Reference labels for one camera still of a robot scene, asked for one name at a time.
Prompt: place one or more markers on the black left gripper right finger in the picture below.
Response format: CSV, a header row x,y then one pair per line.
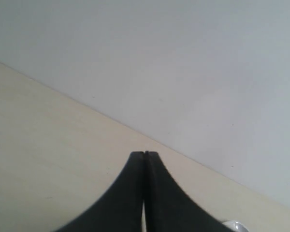
x,y
167,207

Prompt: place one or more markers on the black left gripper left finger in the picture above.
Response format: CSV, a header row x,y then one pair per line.
x,y
119,209

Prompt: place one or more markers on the white plastic tray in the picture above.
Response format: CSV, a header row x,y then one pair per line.
x,y
235,226

